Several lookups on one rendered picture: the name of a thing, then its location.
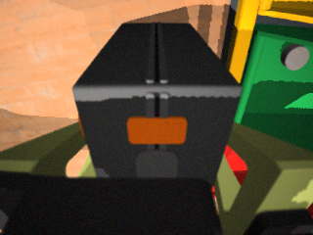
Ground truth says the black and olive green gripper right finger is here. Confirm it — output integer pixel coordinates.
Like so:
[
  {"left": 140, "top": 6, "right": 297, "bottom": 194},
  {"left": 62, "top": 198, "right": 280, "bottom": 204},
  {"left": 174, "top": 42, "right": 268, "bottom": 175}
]
[{"left": 213, "top": 121, "right": 313, "bottom": 235}]

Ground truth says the yellow bar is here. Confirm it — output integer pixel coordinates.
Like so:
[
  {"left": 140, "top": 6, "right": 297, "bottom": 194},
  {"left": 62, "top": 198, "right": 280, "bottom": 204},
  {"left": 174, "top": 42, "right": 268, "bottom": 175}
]
[{"left": 226, "top": 0, "right": 260, "bottom": 83}]

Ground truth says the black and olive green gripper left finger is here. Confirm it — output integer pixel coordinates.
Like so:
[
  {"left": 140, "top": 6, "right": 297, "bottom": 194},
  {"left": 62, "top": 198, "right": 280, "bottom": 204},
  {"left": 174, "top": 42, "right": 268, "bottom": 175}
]
[{"left": 0, "top": 121, "right": 97, "bottom": 177}]

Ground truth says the green open bin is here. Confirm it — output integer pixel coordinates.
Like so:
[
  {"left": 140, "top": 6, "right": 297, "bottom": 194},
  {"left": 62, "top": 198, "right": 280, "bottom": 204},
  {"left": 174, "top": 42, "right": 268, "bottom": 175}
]
[{"left": 234, "top": 23, "right": 313, "bottom": 152}]

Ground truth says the dark grey shelf rack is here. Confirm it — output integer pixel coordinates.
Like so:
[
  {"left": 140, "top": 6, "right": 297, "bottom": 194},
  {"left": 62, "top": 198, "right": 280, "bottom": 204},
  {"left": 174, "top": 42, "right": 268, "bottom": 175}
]
[{"left": 220, "top": 0, "right": 313, "bottom": 66}]

